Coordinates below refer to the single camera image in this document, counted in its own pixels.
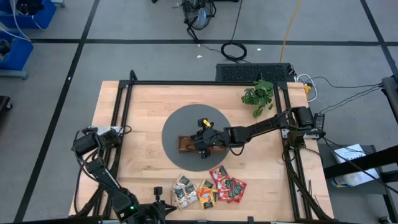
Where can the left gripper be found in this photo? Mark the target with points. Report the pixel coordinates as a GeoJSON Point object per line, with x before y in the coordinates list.
{"type": "Point", "coordinates": [154, 211]}

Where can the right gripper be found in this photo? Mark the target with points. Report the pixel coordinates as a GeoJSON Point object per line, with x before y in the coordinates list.
{"type": "Point", "coordinates": [208, 139]}

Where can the beige tea packet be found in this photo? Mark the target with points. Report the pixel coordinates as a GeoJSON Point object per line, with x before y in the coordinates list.
{"type": "Point", "coordinates": [181, 203]}
{"type": "Point", "coordinates": [191, 194]}
{"type": "Point", "coordinates": [183, 181]}
{"type": "Point", "coordinates": [178, 189]}

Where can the wooden tea box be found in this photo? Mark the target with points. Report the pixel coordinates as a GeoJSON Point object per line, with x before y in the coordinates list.
{"type": "Point", "coordinates": [184, 143]}

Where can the orange tea packet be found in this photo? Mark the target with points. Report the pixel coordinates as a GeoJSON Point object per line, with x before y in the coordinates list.
{"type": "Point", "coordinates": [215, 195]}
{"type": "Point", "coordinates": [206, 184]}
{"type": "Point", "coordinates": [203, 197]}

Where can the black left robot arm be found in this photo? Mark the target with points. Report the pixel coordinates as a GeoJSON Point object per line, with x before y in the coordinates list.
{"type": "Point", "coordinates": [105, 179]}

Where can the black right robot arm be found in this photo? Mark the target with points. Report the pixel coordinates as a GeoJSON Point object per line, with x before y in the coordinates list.
{"type": "Point", "coordinates": [264, 126]}

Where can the grey round mat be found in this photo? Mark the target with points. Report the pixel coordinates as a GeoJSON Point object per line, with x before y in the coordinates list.
{"type": "Point", "coordinates": [180, 124]}

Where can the potted green plant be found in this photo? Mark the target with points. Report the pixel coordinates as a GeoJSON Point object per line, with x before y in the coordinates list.
{"type": "Point", "coordinates": [259, 95]}

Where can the black power adapter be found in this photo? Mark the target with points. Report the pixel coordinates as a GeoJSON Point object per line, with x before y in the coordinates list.
{"type": "Point", "coordinates": [319, 121]}

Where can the yellow power plug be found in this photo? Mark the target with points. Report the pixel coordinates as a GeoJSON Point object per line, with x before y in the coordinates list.
{"type": "Point", "coordinates": [307, 89]}

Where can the black floor fan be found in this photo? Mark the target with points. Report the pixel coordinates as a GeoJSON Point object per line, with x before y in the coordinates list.
{"type": "Point", "coordinates": [199, 14]}

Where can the white paper sheet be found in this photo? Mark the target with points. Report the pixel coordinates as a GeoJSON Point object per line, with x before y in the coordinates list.
{"type": "Point", "coordinates": [348, 152]}

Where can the black metal beam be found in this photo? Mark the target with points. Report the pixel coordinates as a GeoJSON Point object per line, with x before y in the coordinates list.
{"type": "Point", "coordinates": [360, 161]}

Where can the black caster base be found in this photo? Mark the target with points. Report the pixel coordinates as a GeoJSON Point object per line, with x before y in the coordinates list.
{"type": "Point", "coordinates": [4, 104]}

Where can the blue plastic bin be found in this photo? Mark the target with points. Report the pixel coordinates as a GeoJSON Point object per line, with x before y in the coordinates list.
{"type": "Point", "coordinates": [18, 56]}
{"type": "Point", "coordinates": [43, 18]}

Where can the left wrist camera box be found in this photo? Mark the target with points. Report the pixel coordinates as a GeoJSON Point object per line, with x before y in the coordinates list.
{"type": "Point", "coordinates": [158, 191]}

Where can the black aluminium table frame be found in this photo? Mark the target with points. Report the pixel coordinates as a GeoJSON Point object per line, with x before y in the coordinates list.
{"type": "Point", "coordinates": [186, 83]}

